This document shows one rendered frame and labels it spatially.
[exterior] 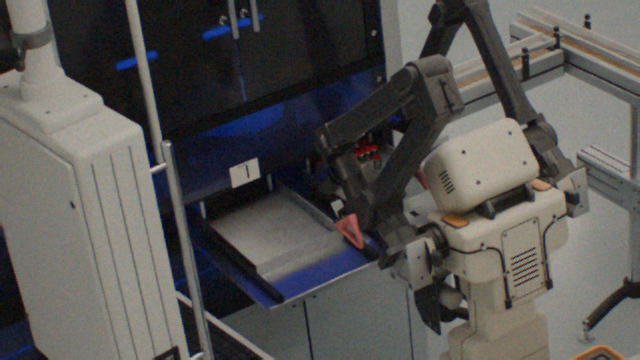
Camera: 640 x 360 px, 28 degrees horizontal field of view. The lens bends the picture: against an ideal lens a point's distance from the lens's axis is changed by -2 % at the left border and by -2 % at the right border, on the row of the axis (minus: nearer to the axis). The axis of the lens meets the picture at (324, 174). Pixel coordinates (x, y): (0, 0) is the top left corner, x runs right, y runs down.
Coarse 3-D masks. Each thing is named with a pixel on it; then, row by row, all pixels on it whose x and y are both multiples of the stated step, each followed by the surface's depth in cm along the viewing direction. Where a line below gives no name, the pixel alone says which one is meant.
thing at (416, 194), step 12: (384, 144) 374; (384, 156) 373; (372, 168) 368; (312, 180) 362; (372, 180) 362; (336, 192) 356; (408, 192) 355; (420, 192) 351; (408, 204) 346; (420, 204) 349
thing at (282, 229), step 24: (288, 192) 358; (216, 216) 355; (240, 216) 354; (264, 216) 352; (288, 216) 351; (312, 216) 349; (240, 240) 343; (264, 240) 342; (288, 240) 341; (312, 240) 335; (336, 240) 338; (264, 264) 328
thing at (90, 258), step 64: (0, 128) 276; (64, 128) 263; (128, 128) 260; (0, 192) 293; (64, 192) 261; (128, 192) 263; (64, 256) 276; (128, 256) 269; (64, 320) 294; (128, 320) 275
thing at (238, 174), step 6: (246, 162) 345; (252, 162) 346; (234, 168) 343; (240, 168) 345; (252, 168) 347; (234, 174) 344; (240, 174) 345; (246, 174) 346; (252, 174) 347; (258, 174) 349; (234, 180) 345; (240, 180) 346; (246, 180) 347; (234, 186) 346
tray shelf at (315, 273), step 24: (336, 216) 349; (408, 216) 345; (192, 240) 347; (216, 264) 337; (288, 264) 331; (312, 264) 330; (336, 264) 329; (360, 264) 328; (288, 288) 322; (312, 288) 321
